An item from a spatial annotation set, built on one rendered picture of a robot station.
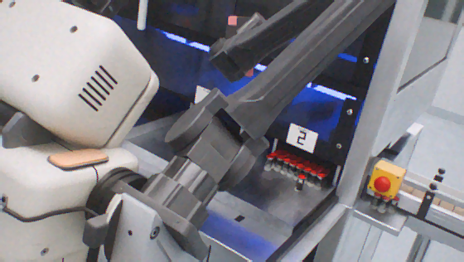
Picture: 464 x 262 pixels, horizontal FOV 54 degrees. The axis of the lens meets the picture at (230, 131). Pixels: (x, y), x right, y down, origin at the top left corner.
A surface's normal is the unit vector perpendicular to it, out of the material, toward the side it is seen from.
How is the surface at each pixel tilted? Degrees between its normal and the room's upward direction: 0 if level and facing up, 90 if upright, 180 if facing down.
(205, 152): 58
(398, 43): 90
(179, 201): 48
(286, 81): 79
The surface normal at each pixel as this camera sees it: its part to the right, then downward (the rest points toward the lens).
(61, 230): 0.81, 0.37
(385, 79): -0.54, 0.24
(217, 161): 0.48, -0.11
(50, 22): -0.29, -0.44
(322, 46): 0.17, 0.25
